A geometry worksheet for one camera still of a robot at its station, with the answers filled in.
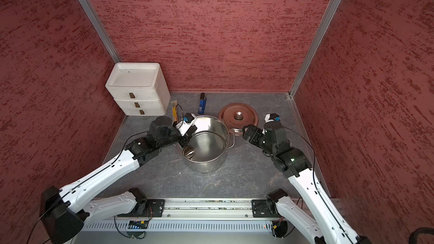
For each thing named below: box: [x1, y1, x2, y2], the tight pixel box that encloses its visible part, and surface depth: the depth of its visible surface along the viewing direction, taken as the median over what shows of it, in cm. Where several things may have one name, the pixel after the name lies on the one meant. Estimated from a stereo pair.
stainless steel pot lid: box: [218, 102, 259, 130], surface depth 109 cm
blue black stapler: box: [197, 92, 207, 115], surface depth 115 cm
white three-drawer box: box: [105, 62, 171, 117], surface depth 99 cm
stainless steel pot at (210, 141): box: [176, 115, 236, 173], surface depth 92 cm
